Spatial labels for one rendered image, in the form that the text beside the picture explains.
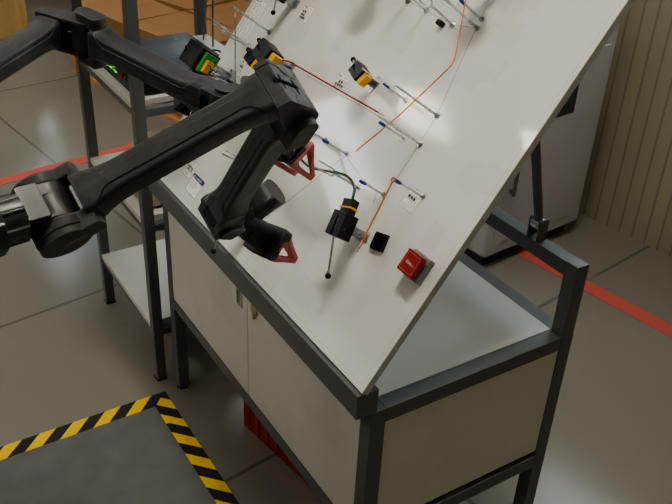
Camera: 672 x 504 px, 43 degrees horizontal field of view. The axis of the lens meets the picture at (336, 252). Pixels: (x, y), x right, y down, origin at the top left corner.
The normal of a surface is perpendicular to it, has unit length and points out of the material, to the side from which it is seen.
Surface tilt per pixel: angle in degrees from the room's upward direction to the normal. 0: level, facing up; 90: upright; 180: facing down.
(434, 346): 0
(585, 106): 90
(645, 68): 90
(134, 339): 0
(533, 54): 53
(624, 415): 0
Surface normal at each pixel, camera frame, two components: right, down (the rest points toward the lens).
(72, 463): 0.04, -0.85
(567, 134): 0.61, 0.44
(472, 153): -0.66, -0.31
